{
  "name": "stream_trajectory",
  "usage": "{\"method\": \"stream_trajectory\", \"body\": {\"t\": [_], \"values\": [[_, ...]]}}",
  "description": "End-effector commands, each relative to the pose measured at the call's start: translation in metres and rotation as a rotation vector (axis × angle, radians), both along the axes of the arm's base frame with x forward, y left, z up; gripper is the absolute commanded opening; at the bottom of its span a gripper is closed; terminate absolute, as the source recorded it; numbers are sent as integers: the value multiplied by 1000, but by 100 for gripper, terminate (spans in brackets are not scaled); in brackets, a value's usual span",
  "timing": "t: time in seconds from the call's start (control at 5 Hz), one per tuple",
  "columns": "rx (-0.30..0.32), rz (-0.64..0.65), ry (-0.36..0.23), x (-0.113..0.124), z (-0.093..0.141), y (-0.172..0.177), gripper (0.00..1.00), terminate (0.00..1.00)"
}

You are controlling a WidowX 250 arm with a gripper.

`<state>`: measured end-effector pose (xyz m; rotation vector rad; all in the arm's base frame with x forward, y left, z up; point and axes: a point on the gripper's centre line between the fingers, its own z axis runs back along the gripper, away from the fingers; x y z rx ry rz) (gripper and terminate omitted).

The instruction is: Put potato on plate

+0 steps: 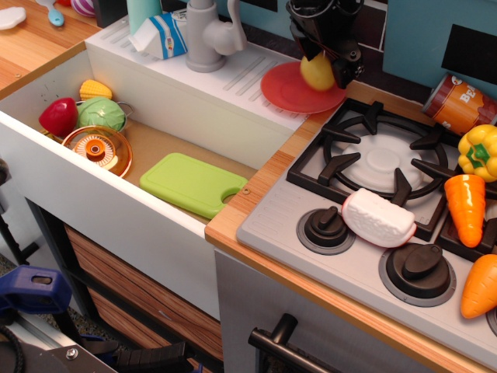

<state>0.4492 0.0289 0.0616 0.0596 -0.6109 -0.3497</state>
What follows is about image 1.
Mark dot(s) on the black stove burner grate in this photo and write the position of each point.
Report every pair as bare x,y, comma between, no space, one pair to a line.
365,146

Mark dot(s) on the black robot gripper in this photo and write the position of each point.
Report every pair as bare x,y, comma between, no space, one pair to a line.
326,27

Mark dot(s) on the black right stove knob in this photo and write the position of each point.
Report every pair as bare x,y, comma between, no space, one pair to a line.
418,274

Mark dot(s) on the grey toy stovetop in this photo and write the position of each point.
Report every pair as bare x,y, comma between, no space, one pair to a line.
271,229

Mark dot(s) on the black oven door handle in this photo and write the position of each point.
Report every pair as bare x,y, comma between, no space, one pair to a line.
275,354

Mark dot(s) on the striped pink white ball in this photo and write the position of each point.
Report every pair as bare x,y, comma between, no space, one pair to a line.
84,7

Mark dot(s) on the blue clamp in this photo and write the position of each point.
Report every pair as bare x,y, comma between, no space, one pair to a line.
34,290

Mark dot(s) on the white sink basin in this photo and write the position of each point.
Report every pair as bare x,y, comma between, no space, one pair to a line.
220,117

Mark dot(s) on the upper orange toy carrot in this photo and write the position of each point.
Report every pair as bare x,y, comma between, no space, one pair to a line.
466,202

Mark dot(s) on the black left stove knob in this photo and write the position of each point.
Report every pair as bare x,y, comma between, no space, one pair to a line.
323,231

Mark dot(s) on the orange transparent pot lid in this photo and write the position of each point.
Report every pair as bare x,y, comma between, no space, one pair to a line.
103,146

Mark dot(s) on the black stove knob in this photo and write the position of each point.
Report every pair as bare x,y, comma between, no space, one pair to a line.
323,231
418,274

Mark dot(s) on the yellow toy corn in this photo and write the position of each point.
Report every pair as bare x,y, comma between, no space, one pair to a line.
91,89

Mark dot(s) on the white toy bread slice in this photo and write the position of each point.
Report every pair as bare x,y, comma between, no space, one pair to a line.
377,220

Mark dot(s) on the yellow toy potato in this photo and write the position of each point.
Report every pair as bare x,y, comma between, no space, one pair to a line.
317,72

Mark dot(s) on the blue white milk carton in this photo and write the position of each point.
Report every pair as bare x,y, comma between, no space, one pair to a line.
162,36

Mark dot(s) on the green plastic cutting board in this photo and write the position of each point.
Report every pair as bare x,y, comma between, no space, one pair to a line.
191,184

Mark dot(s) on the green toy cabbage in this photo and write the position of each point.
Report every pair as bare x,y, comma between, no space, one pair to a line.
101,113

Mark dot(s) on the red toy pepper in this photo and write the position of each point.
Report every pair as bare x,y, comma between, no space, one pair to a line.
60,118

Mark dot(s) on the white toy food piece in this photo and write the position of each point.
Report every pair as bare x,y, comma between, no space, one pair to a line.
12,17

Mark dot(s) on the orange toy carrot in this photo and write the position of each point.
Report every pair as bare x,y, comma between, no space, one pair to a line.
466,202
479,294

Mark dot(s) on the yellow toy bell pepper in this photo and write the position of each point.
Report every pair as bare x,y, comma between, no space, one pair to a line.
478,152

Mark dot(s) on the blue toy spoon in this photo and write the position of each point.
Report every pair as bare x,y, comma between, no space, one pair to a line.
54,16

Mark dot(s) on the lower orange toy carrot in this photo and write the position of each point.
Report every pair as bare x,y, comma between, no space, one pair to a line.
479,294

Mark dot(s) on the red plastic plate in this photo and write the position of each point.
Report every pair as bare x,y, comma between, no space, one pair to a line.
284,87

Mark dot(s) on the grey toy faucet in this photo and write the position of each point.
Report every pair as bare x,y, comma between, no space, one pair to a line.
210,40

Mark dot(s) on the orange toy beans can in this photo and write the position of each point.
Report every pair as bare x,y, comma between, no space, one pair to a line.
459,106

